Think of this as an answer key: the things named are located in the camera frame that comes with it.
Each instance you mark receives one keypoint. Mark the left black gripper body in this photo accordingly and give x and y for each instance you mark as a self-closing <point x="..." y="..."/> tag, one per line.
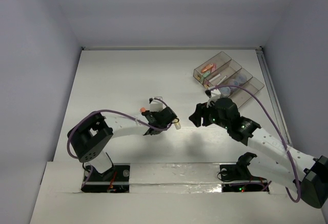
<point x="167" y="115"/>

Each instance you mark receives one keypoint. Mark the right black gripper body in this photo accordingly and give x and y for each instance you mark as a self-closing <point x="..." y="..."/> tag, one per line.
<point x="214" y="118"/>

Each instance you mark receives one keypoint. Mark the yellow highlighter pen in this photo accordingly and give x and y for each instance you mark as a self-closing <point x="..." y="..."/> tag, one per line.
<point x="177" y="125"/>

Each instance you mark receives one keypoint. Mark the clip jar silver lid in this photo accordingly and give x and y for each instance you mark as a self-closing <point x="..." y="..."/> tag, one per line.
<point x="225" y="91"/>

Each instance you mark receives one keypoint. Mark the white pink marker pen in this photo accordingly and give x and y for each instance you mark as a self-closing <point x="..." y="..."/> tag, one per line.
<point x="217" y="79"/>

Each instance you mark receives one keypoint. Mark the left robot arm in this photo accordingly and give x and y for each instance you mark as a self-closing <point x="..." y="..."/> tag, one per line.
<point x="89" y="137"/>

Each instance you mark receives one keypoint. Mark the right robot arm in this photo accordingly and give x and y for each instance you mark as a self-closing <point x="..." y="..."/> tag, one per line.
<point x="301" y="173"/>

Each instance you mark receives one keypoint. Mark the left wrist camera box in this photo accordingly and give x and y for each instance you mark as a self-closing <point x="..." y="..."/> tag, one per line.
<point x="155" y="104"/>

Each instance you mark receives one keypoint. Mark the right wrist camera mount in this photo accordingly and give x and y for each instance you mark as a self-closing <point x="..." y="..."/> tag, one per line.
<point x="212" y="96"/>

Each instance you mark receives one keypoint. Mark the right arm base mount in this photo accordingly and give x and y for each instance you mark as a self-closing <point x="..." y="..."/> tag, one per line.
<point x="237" y="178"/>

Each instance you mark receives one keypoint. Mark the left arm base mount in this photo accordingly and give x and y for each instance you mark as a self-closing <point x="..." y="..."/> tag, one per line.
<point x="114" y="180"/>

